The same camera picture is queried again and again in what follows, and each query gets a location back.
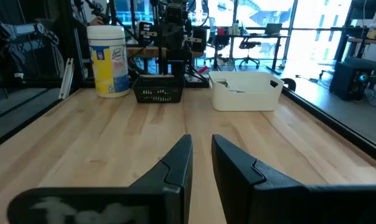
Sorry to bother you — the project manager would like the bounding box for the black plastic basket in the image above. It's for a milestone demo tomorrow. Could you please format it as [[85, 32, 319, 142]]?
[[131, 74, 186, 105]]

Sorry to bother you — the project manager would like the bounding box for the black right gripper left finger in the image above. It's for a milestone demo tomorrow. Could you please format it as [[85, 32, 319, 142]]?
[[128, 134, 194, 224]]

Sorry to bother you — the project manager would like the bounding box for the wooden workbench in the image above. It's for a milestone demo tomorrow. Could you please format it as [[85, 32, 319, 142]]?
[[346, 35, 376, 63]]

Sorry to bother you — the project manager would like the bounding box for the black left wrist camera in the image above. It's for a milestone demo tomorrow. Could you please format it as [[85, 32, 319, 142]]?
[[165, 2, 185, 26]]

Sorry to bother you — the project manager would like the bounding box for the person's hand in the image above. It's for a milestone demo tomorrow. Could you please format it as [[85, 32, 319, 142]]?
[[88, 16, 105, 26]]

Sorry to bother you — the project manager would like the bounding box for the black office chair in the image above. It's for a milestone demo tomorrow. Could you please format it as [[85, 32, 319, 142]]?
[[237, 37, 262, 70]]

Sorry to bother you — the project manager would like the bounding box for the grey laptop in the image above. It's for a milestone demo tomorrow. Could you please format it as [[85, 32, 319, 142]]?
[[264, 23, 284, 35]]

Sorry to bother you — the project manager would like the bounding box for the black computer tower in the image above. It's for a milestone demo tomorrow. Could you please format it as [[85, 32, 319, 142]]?
[[329, 61, 371, 102]]

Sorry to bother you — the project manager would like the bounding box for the grey patterned cloth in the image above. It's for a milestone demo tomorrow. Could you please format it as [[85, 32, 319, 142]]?
[[0, 21, 60, 63]]

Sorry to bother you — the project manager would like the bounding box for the black office desk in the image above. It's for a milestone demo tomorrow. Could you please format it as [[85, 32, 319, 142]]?
[[212, 26, 291, 74]]

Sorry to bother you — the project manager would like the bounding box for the white metal bar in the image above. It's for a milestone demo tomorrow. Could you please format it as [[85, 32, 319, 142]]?
[[59, 57, 75, 100]]

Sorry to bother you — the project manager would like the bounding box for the white plastic bin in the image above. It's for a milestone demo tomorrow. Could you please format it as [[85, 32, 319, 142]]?
[[208, 70, 284, 112]]

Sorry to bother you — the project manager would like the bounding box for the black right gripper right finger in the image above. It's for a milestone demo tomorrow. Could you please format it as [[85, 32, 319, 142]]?
[[211, 134, 310, 224]]

